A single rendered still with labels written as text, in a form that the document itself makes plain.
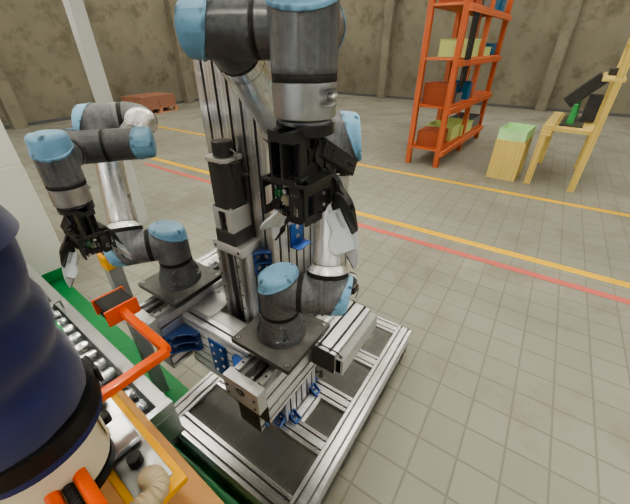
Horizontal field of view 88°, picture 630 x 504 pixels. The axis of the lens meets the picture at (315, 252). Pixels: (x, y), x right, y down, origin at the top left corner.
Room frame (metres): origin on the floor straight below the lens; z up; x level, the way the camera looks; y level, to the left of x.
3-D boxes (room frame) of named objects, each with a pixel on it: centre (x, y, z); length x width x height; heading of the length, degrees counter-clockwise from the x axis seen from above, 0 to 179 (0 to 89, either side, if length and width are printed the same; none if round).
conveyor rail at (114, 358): (1.47, 1.52, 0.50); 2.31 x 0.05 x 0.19; 53
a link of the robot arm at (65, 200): (0.68, 0.54, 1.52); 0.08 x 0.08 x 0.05
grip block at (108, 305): (0.69, 0.55, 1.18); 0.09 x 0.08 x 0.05; 142
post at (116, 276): (1.25, 0.94, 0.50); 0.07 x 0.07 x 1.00; 53
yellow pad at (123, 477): (0.38, 0.42, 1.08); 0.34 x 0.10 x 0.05; 52
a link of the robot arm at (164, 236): (1.01, 0.52, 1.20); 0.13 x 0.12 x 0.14; 110
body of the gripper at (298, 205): (0.42, 0.02, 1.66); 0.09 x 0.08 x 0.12; 146
